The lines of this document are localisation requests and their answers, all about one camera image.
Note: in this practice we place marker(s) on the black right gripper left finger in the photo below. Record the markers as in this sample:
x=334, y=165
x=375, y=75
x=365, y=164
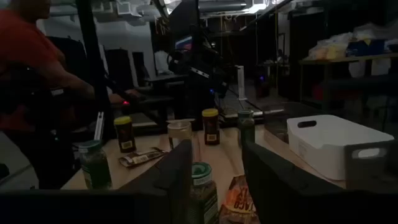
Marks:
x=155, y=193

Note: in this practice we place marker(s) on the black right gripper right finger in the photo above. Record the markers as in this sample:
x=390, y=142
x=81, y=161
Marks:
x=295, y=199

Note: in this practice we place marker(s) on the orange brown seasoning packet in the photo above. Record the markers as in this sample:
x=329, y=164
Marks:
x=239, y=202
x=141, y=157

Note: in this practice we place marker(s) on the green lid oregano jar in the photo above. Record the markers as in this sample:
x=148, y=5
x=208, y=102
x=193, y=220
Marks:
x=93, y=168
x=203, y=199
x=246, y=127

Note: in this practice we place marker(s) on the yellow lid spice jar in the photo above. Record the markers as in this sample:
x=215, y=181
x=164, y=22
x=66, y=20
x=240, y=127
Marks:
x=211, y=127
x=125, y=137

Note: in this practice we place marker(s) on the tan lid seasoning jar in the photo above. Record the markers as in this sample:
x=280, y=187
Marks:
x=178, y=130

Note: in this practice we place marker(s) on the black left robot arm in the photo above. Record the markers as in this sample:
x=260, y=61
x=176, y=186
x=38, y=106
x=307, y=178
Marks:
x=199, y=77

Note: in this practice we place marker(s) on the white plastic bin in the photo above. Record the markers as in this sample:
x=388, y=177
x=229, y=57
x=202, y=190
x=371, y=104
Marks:
x=326, y=146

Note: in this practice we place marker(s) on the grey plastic bin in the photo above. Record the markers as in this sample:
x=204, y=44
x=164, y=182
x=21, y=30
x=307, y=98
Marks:
x=373, y=174

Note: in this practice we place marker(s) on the white tower heater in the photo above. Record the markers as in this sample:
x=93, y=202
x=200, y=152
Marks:
x=241, y=82

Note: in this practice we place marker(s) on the wooden storage shelf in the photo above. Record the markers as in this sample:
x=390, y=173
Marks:
x=342, y=59

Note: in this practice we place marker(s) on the computer monitor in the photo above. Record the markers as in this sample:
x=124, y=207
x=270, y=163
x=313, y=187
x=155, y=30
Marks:
x=184, y=43

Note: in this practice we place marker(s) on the pale plastic bag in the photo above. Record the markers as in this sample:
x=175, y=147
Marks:
x=329, y=46

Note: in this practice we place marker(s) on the person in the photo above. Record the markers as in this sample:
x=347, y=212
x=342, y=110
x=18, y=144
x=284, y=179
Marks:
x=25, y=46

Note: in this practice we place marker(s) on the silver aluminium rail piece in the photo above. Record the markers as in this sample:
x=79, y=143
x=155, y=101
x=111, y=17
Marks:
x=99, y=126

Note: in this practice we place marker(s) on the black upright post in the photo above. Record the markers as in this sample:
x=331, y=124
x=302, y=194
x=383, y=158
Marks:
x=90, y=62

